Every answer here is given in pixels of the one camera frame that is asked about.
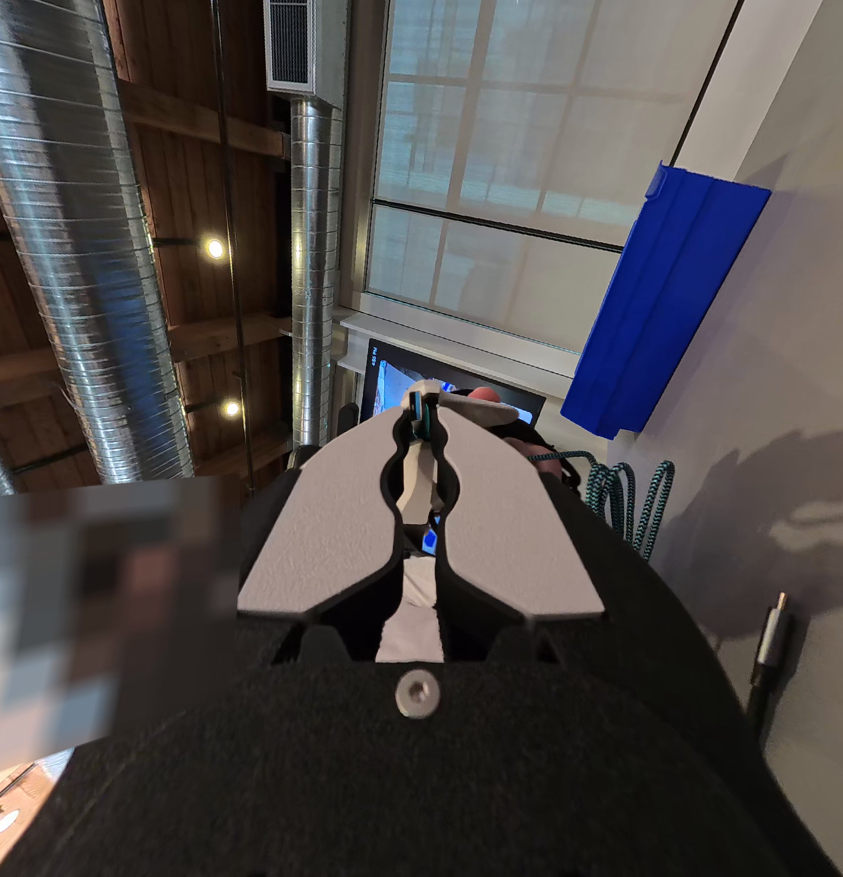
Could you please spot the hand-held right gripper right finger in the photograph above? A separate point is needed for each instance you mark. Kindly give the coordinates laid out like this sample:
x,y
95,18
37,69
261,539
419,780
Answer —
x,y
517,548

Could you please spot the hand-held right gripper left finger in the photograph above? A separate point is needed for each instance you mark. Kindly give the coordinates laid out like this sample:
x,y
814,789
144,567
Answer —
x,y
319,541

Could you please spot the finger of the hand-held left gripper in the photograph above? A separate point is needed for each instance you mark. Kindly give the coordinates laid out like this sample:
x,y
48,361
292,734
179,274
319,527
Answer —
x,y
476,410
418,479

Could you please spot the blue plastic bin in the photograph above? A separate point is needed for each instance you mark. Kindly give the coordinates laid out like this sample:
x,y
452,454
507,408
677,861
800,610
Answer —
x,y
668,294

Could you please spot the wide grey usb hub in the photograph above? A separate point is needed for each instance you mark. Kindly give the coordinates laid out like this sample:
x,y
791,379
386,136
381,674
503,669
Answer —
x,y
771,658

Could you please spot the person's left hand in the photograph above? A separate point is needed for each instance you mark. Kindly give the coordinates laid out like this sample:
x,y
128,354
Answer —
x,y
538,458

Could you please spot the black monitor screen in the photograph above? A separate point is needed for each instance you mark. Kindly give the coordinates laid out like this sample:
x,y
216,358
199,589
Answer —
x,y
387,377

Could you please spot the person's pale shirt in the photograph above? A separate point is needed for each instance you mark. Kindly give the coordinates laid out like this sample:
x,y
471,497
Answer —
x,y
411,623

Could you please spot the round ceiling light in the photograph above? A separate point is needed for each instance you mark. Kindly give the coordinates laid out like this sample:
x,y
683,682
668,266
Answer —
x,y
216,248
231,409

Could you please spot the large white shaded window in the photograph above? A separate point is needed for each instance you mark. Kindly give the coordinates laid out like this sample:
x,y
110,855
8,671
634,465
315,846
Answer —
x,y
531,171

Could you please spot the white air vent box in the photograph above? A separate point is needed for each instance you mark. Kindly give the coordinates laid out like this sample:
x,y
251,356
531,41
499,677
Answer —
x,y
298,48

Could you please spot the narrow silver air duct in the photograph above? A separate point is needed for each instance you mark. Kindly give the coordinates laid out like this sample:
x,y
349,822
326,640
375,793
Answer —
x,y
315,274

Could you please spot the large silver air duct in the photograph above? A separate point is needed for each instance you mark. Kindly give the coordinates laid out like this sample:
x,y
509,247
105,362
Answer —
x,y
72,240

